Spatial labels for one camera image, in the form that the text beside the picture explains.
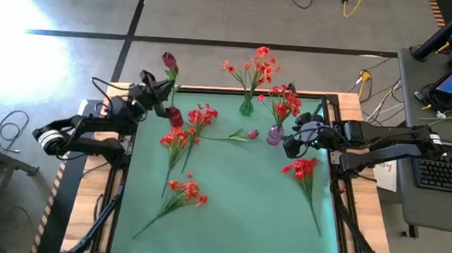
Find black floor mat striped edge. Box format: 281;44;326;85
29;96;108;253

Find yellow plug with cable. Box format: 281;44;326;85
357;69;373;102

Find orange artificial flower bunch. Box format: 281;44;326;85
156;125;191;200
131;169;211;243

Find white cables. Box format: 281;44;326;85
361;77;406;128

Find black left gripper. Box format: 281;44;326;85
128;69;177;119

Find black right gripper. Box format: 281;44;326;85
282;110;328;160

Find red glass vase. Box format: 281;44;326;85
166;106;185;129

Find green glass vase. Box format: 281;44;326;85
238;94;255;117

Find sparse orange flower bunch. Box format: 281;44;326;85
218;43;283;107

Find grey monitor desk top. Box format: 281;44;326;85
392;44;452;146

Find striped hazard tape strip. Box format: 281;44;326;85
426;0;449;29

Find white paper sheet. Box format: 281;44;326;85
372;157;399;193

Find black desk cable coil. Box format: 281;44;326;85
414;80;452;113

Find black coiled floor cable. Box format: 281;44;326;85
0;108;31;155

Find red artificial flower bunch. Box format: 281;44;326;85
277;155;326;238
254;83;304;134
183;102;219;177

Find green table mat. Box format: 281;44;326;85
109;87;349;253

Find black metal stand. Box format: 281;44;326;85
0;132;43;253

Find spare green flower stems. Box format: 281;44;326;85
417;102;452;128

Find grey keyboard tray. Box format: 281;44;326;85
389;135;452;235

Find black monitor pole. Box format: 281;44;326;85
410;0;452;64

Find black keyboard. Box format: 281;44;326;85
412;153;452;193

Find purple glass vase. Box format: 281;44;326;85
266;123;286;146

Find black aluminium table frame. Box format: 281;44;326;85
63;70;403;253

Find yellow floor cable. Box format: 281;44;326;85
341;0;368;20

